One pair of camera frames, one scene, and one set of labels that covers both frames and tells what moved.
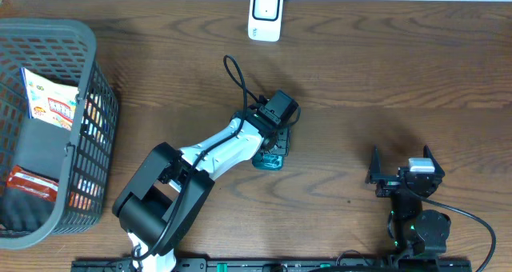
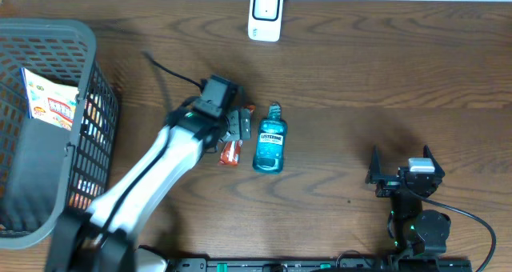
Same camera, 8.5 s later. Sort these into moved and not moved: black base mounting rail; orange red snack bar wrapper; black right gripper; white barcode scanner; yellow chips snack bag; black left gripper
Moved: orange red snack bar wrapper; black left gripper
Not moved: white barcode scanner; black right gripper; black base mounting rail; yellow chips snack bag
